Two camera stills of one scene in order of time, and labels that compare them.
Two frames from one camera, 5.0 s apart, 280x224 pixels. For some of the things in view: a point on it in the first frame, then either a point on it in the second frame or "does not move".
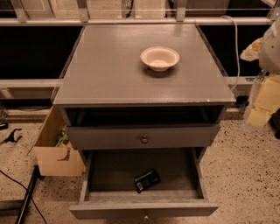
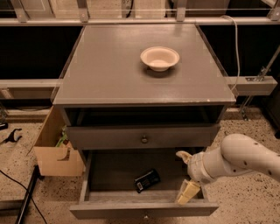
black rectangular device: x=147 y=181 does not move
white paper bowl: x=159 y=59 does not move
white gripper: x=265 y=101 -> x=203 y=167
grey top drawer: x=139 y=136 does not move
